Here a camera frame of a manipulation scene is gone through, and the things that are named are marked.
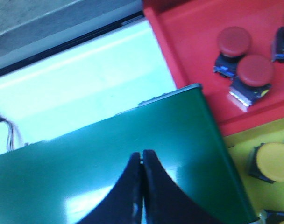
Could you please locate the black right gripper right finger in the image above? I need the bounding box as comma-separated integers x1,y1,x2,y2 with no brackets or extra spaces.
142,150,221,224

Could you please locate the red mushroom push button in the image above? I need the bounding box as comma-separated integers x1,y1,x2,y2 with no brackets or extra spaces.
271,15,284,62
229,55,275,107
213,26,252,79

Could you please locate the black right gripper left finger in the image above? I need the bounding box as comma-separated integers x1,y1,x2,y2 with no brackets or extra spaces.
78,152,143,224

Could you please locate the grey stone counter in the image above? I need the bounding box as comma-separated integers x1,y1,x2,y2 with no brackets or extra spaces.
0,0,142,69

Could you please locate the yellow mushroom push button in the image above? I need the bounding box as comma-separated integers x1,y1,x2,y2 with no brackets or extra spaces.
259,210,284,224
248,142,284,183

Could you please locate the yellow plate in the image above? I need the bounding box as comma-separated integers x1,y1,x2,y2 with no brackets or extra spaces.
224,118,284,224

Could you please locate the red plate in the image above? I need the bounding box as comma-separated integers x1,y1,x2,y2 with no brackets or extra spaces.
143,0,284,136

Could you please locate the green conveyor belt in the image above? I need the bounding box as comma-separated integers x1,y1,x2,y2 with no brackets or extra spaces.
0,84,259,224

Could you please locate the black cable connector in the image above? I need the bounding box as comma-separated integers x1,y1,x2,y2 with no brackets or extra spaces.
0,114,24,152

